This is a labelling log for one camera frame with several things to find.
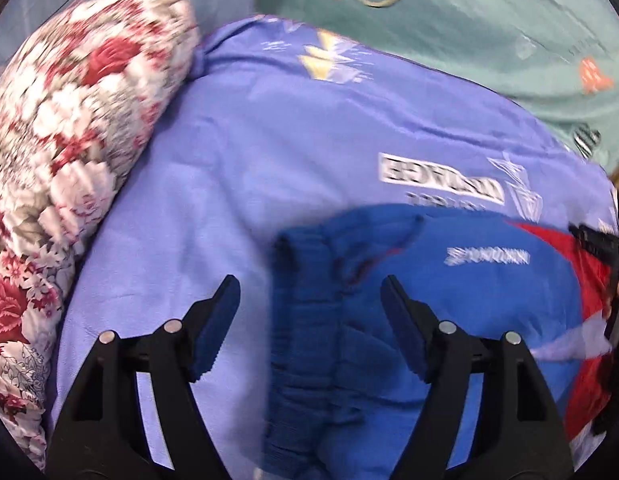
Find green heart print sheet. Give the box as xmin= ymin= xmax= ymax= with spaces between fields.
xmin=255 ymin=0 xmax=619 ymax=174

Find purple printed bed sheet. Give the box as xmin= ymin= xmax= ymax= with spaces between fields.
xmin=54 ymin=16 xmax=616 ymax=479

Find red floral pillow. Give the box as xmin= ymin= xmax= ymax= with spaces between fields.
xmin=0 ymin=0 xmax=200 ymax=467

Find blue and red pants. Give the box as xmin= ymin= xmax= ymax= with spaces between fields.
xmin=260 ymin=204 xmax=611 ymax=479

